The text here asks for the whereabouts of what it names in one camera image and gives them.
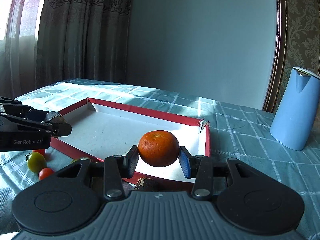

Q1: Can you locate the dark wooden door frame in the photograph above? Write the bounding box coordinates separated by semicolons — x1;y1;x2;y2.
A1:
263;0;288;113

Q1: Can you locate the orange tangerine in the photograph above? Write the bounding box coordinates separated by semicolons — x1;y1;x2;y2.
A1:
138;130;180;167

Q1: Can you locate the brown patterned curtain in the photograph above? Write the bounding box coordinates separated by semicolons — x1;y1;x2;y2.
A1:
1;0;131;98

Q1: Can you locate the dark sugarcane piece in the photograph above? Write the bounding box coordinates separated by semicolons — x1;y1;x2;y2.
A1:
45;111;67;124
134;178;163;192

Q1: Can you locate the green tomato with stem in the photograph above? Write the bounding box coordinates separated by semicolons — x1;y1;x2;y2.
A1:
25;152;47;173

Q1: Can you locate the red cardboard tray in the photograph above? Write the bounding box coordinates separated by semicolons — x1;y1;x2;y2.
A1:
49;97;212;188

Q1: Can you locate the red cherry tomato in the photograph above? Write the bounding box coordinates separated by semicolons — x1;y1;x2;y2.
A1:
33;149;46;156
38;167;54;180

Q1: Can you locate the blue electric kettle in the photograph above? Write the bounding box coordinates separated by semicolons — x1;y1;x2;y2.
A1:
270;67;319;151

